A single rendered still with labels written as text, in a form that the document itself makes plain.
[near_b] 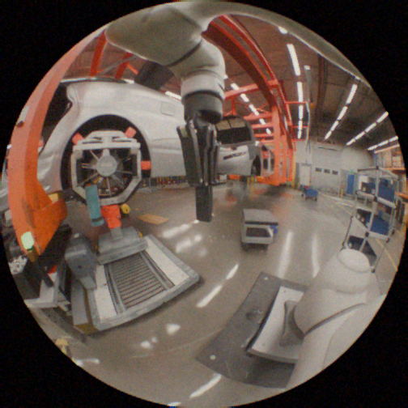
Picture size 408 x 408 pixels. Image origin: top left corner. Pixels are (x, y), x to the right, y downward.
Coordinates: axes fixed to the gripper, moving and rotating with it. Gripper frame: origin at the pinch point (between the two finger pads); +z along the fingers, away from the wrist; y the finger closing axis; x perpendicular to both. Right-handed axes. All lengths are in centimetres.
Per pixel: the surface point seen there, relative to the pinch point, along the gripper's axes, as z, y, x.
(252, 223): 38, 90, -2
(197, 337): 71, -4, 3
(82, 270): 41, -29, 65
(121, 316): 62, -23, 39
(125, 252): 54, 10, 86
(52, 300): 26, -45, 31
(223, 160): -44, 248, 85
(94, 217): 14, -8, 74
